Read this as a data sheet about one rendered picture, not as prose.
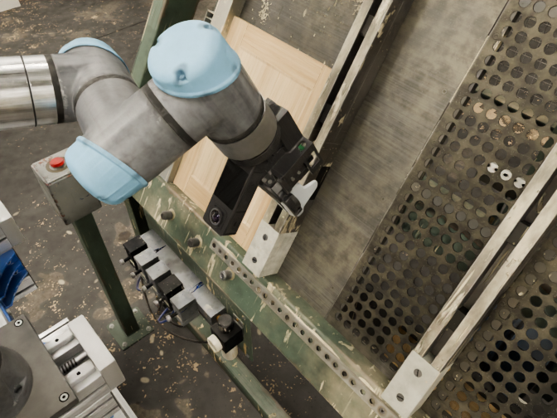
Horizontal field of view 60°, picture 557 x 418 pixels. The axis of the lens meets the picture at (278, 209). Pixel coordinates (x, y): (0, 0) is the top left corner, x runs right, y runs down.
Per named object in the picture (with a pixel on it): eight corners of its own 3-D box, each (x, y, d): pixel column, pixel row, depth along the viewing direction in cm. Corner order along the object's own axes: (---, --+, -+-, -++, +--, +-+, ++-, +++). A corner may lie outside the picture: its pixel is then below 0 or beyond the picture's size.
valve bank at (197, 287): (119, 279, 155) (99, 230, 137) (158, 255, 161) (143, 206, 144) (212, 395, 129) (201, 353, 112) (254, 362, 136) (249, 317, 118)
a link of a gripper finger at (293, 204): (310, 214, 68) (289, 188, 60) (302, 222, 68) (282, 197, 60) (287, 196, 70) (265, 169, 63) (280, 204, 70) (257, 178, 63)
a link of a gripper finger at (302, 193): (331, 199, 73) (314, 172, 65) (306, 229, 73) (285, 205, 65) (317, 188, 75) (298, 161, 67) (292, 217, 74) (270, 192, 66)
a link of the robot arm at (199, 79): (123, 55, 45) (194, -3, 45) (184, 119, 55) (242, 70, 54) (157, 104, 41) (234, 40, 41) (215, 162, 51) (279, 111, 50)
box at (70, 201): (50, 206, 152) (29, 163, 139) (86, 189, 157) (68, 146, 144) (67, 228, 146) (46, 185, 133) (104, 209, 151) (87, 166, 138)
